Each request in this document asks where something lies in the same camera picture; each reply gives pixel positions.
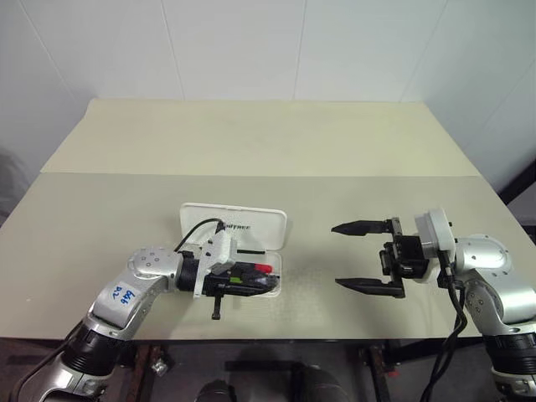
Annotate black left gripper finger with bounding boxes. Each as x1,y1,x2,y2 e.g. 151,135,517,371
232,269,281,286
227,284,279,298

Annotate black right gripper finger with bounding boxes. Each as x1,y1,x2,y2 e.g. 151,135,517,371
334,276,406,301
330,217,404,239

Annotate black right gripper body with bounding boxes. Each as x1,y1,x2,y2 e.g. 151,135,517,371
378,233,431,281

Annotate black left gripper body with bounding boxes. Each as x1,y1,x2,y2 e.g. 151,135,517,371
204,270,239,322

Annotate white plastic pencil case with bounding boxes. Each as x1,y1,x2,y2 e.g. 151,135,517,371
178,202,290,300

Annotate black flat bar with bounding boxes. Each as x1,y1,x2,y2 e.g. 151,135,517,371
223,359,312,373

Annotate small dark rounded shape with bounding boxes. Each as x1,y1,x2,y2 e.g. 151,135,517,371
198,378,236,402

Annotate large dark rounded shape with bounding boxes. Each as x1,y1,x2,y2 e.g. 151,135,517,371
298,363,349,402

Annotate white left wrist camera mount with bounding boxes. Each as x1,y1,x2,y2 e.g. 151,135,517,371
183,231,240,301

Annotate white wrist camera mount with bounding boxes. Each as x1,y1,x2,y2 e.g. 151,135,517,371
413,206,458,287
183,231,240,301

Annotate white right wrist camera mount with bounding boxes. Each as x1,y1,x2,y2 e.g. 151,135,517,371
413,206,458,287

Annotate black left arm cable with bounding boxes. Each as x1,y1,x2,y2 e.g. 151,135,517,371
173,218,228,255

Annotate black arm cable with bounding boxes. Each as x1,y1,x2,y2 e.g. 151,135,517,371
173,218,228,255
420,250,469,402

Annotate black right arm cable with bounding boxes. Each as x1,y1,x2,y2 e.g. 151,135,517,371
420,250,469,402

